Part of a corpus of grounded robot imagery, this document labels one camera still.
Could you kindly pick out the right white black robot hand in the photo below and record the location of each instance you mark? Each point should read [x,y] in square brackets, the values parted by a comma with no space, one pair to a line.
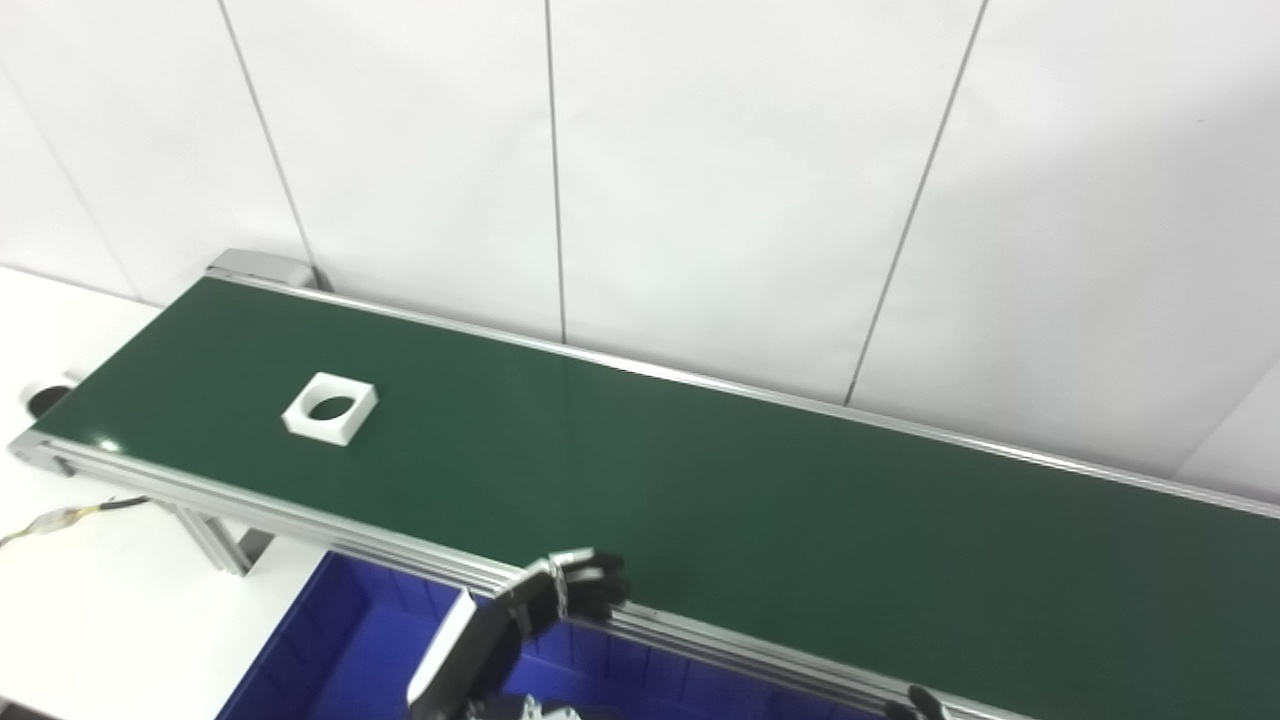
[918,705]

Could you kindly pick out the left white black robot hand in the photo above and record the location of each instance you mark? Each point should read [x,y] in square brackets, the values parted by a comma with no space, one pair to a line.
[585,590]

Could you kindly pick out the white square part round hole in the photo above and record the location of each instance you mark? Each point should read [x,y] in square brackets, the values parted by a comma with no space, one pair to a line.
[300,420]

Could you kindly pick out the blue plastic bin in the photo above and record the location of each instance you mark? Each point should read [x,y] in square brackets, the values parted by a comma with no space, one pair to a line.
[340,650]

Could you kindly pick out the aluminium conveyor support leg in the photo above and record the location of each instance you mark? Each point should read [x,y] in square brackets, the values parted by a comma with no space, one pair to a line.
[225,545]

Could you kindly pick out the grey conveyor end housing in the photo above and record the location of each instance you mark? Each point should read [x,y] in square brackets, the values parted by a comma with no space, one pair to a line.
[260,268]

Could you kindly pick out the black conveyor roller end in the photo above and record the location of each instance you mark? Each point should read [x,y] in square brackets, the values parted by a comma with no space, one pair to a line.
[45,402]

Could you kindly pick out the green conveyor belt aluminium frame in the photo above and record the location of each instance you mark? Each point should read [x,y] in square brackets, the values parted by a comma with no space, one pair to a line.
[700,480]

